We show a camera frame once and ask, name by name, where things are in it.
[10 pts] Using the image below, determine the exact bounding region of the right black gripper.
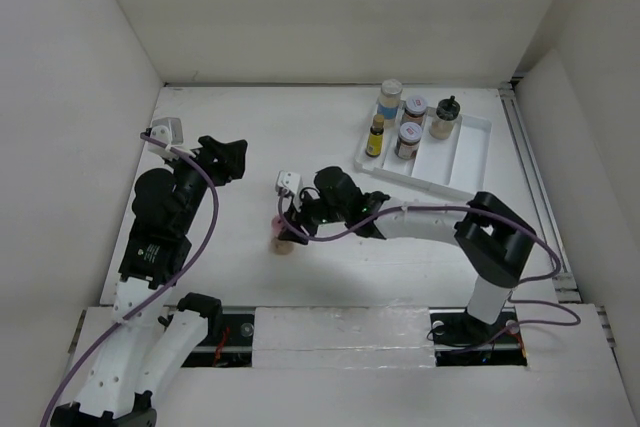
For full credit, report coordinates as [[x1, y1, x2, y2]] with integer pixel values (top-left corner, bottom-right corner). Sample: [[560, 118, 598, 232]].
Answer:
[[278, 186, 349, 244]]

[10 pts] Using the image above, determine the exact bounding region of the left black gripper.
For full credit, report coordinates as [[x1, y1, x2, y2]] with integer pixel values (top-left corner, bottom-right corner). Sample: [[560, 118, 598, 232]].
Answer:
[[163, 136, 245, 233]]

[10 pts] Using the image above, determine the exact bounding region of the pink lid spice jar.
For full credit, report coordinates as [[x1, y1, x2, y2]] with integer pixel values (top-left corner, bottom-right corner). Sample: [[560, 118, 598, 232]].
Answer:
[[270, 216, 294, 255]]

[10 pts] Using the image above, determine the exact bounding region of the yellow label brown cap bottle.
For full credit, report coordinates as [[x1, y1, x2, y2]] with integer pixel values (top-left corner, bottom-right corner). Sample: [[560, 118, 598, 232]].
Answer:
[[365, 114, 385, 158]]

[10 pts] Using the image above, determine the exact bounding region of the red logo dark jar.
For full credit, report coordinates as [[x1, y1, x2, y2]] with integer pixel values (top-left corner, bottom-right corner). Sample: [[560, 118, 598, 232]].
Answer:
[[395, 122, 423, 160]]

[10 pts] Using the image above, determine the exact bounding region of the blue label silver lid jar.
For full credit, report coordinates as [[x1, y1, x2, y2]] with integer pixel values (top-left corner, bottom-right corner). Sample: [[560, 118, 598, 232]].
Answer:
[[376, 79, 403, 127]]

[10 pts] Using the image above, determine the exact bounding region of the white lid red logo jar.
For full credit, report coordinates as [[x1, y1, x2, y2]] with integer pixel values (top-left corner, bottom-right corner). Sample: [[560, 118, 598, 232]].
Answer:
[[401, 95, 428, 126]]

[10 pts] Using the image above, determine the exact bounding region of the black lid cream jar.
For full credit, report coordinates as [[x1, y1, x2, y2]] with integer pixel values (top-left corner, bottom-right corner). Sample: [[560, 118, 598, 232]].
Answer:
[[429, 95, 460, 140]]

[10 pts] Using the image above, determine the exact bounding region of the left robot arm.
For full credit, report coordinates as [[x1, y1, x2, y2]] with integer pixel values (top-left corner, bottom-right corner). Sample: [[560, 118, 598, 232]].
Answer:
[[40, 131, 248, 426]]

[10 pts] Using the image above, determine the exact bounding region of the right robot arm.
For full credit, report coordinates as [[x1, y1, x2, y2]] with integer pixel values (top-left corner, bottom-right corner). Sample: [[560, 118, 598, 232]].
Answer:
[[275, 166, 536, 347]]

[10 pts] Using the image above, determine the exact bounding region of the white divided organizer tray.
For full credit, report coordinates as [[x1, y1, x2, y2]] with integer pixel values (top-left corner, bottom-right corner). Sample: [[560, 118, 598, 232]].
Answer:
[[354, 107, 492, 200]]

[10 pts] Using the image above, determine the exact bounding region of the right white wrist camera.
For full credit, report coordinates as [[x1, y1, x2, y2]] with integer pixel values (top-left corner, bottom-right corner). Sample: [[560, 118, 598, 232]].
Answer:
[[275, 170, 303, 207]]

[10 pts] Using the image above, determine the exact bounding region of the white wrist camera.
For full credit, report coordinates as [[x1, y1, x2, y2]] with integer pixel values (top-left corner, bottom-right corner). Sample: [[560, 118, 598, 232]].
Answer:
[[275, 170, 303, 207], [143, 117, 184, 160]]

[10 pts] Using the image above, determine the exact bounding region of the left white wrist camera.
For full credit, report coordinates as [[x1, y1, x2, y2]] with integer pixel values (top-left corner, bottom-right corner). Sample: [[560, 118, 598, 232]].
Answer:
[[143, 117, 184, 160]]

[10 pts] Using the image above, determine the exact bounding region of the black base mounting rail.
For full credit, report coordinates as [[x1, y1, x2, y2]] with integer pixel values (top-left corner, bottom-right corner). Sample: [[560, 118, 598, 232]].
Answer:
[[184, 306, 527, 370]]

